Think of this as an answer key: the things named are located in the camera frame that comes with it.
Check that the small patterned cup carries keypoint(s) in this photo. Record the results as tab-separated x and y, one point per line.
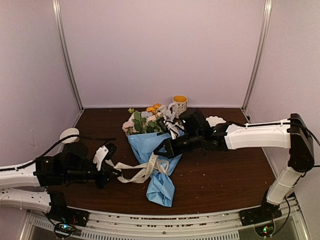
70	135

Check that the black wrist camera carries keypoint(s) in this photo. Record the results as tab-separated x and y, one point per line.
74	156
190	122

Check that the white flower stem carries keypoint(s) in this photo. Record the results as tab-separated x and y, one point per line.
152	125

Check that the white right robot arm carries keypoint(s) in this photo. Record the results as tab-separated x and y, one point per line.
215	134

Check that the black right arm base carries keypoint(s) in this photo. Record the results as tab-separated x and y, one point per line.
263	213

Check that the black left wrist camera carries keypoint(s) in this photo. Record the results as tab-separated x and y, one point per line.
74	156

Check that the left aluminium frame post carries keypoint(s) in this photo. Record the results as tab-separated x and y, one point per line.
66	57

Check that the blue wrapping paper sheet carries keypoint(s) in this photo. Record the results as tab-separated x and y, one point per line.
161	189

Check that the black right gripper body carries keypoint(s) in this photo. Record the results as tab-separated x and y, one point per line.
193	144

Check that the white scalloped bowl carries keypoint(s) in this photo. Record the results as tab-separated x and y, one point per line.
215	120

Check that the left circuit board with LEDs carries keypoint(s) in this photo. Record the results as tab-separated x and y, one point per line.
63	229

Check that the cream printed ribbon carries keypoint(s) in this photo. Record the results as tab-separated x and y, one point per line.
145	169

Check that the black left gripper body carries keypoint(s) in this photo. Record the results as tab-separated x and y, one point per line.
77	175

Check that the aluminium front rail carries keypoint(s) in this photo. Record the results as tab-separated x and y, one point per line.
223	225

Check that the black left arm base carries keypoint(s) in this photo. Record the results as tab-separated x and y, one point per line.
67	215

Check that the aluminium frame post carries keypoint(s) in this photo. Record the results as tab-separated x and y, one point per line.
66	57
264	31

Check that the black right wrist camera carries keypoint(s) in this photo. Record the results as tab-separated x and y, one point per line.
190	122

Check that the right aluminium frame post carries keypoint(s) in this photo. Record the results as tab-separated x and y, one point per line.
264	31

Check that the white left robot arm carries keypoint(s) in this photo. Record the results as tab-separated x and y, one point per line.
44	171

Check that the circuit board with leds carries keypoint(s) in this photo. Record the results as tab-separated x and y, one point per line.
264	231
63	229

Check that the right circuit board with LEDs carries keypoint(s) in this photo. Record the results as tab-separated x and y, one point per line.
264	231

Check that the orange flower stem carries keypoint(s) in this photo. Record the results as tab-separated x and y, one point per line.
154	108

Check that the white mug yellow inside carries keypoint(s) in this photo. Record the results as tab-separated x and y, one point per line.
178	105

